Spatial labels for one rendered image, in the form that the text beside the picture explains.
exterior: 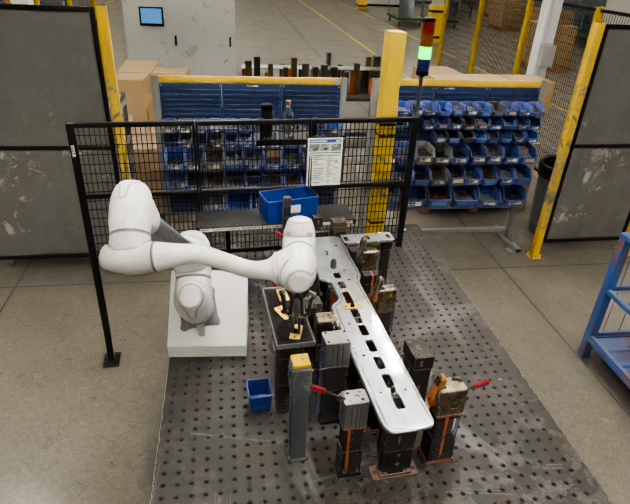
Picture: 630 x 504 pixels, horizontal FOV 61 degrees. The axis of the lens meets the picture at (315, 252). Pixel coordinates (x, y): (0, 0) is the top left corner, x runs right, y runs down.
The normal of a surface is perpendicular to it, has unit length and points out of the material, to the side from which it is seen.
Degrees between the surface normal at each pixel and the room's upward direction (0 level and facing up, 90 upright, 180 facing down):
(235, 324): 44
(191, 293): 50
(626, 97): 91
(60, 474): 0
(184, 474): 0
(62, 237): 96
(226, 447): 0
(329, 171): 90
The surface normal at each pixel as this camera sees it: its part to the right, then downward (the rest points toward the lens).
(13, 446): 0.04, -0.87
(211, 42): 0.15, 0.49
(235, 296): 0.08, -0.29
